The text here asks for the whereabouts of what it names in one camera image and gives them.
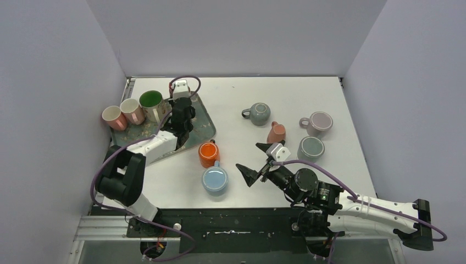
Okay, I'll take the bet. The salmon dotted mug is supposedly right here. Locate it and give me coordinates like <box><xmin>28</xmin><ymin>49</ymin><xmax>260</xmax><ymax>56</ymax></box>
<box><xmin>267</xmin><ymin>121</ymin><xmax>286</xmax><ymax>144</ymax></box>

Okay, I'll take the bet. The light blue ribbed mug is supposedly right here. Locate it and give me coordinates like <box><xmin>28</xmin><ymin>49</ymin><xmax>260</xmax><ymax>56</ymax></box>
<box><xmin>201</xmin><ymin>161</ymin><xmax>229</xmax><ymax>196</ymax></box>

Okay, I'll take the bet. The cream floral mug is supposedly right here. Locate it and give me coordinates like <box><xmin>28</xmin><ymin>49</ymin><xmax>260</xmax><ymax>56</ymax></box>
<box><xmin>139</xmin><ymin>90</ymin><xmax>168</xmax><ymax>125</ymax></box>

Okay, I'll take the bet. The orange mug black handle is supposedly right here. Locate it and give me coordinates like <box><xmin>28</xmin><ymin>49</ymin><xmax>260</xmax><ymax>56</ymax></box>
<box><xmin>198</xmin><ymin>139</ymin><xmax>220</xmax><ymax>168</ymax></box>

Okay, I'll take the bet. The faceted pink mug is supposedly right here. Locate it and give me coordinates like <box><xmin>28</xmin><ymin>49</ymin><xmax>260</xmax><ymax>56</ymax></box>
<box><xmin>120</xmin><ymin>98</ymin><xmax>145</xmax><ymax>125</ymax></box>

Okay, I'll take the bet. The smooth pink mug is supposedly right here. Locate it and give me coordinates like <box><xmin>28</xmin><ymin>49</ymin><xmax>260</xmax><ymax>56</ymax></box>
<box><xmin>101</xmin><ymin>106</ymin><xmax>128</xmax><ymax>131</ymax></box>

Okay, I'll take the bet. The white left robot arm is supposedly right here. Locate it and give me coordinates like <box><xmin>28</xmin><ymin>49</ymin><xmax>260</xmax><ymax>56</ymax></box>
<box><xmin>90</xmin><ymin>97</ymin><xmax>196</xmax><ymax>237</ymax></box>

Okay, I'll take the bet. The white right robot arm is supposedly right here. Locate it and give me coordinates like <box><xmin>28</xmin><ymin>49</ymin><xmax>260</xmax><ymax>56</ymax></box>
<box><xmin>235</xmin><ymin>141</ymin><xmax>434</xmax><ymax>251</ymax></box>

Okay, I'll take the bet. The grey-blue round mug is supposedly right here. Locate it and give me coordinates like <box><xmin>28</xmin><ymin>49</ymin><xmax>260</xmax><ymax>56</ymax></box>
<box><xmin>241</xmin><ymin>102</ymin><xmax>271</xmax><ymax>126</ymax></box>

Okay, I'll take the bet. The grey-green mug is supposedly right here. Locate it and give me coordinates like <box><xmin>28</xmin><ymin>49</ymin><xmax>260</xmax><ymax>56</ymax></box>
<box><xmin>297</xmin><ymin>136</ymin><xmax>325</xmax><ymax>162</ymax></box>

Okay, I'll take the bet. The lilac ribbed mug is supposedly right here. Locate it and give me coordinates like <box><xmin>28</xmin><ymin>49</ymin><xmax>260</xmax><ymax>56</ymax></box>
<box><xmin>299</xmin><ymin>112</ymin><xmax>334</xmax><ymax>138</ymax></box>

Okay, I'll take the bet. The blue floral blossom tray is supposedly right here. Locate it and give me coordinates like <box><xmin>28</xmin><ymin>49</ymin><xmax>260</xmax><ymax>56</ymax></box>
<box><xmin>109</xmin><ymin>95</ymin><xmax>216</xmax><ymax>164</ymax></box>

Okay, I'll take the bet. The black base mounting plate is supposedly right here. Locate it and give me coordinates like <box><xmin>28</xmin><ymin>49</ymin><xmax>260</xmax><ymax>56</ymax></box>
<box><xmin>89</xmin><ymin>206</ymin><xmax>347</xmax><ymax>255</ymax></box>

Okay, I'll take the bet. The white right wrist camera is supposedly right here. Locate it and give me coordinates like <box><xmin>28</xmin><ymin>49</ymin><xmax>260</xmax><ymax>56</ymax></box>
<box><xmin>266</xmin><ymin>142</ymin><xmax>291</xmax><ymax>162</ymax></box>

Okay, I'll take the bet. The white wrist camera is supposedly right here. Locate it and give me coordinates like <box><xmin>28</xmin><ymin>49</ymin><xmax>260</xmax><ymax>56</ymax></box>
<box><xmin>171</xmin><ymin>79</ymin><xmax>191</xmax><ymax>100</ymax></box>
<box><xmin>266</xmin><ymin>142</ymin><xmax>291</xmax><ymax>162</ymax></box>

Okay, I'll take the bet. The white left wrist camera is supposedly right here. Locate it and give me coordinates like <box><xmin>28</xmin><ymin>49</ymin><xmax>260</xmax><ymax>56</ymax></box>
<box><xmin>171</xmin><ymin>79</ymin><xmax>191</xmax><ymax>100</ymax></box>

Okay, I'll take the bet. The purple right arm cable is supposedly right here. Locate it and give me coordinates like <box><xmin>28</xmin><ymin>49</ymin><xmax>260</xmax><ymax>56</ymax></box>
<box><xmin>271</xmin><ymin>159</ymin><xmax>448</xmax><ymax>264</ymax></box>

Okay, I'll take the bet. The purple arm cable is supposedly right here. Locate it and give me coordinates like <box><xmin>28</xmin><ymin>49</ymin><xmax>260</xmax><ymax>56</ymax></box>
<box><xmin>271</xmin><ymin>159</ymin><xmax>448</xmax><ymax>264</ymax></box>
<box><xmin>89</xmin><ymin>75</ymin><xmax>202</xmax><ymax>263</ymax></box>

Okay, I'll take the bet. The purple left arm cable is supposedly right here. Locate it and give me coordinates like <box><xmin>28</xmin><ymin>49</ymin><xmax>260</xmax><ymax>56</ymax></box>
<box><xmin>89</xmin><ymin>75</ymin><xmax>202</xmax><ymax>263</ymax></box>

